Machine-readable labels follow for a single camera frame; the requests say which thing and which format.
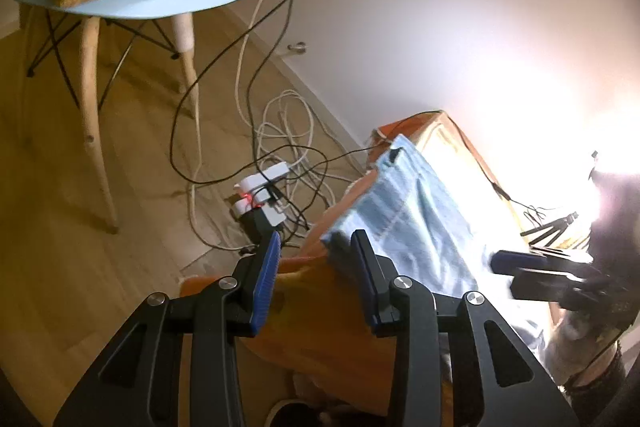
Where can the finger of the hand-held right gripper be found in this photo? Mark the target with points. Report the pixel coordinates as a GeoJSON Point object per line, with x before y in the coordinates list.
{"type": "Point", "coordinates": [545, 287]}
{"type": "Point", "coordinates": [520, 261]}

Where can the person's right hand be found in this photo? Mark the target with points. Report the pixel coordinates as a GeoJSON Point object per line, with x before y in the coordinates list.
{"type": "Point", "coordinates": [577, 342]}

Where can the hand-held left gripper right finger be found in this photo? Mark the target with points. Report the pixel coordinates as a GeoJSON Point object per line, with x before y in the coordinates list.
{"type": "Point", "coordinates": [365, 287]}

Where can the black tripod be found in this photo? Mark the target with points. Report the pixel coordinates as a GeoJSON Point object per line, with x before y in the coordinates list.
{"type": "Point", "coordinates": [550, 227]}

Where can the dark slipper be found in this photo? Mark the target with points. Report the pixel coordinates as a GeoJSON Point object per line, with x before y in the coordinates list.
{"type": "Point", "coordinates": [300, 414]}

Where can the light blue denim pants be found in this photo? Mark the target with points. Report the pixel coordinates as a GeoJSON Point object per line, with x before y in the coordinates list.
{"type": "Point", "coordinates": [415, 217]}

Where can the blue chair with wooden legs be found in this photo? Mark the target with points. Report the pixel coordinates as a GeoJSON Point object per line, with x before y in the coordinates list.
{"type": "Point", "coordinates": [150, 2]}

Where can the metal door stop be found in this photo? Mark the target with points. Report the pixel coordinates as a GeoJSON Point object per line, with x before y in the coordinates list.
{"type": "Point", "coordinates": [298, 48]}

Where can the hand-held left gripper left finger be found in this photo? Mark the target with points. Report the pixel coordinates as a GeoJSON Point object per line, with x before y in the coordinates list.
{"type": "Point", "coordinates": [265, 287]}

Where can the white power strip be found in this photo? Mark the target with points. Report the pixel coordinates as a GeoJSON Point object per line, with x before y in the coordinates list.
{"type": "Point", "coordinates": [270, 172]}

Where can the person's right forearm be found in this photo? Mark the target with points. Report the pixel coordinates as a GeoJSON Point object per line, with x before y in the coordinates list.
{"type": "Point", "coordinates": [600, 382]}

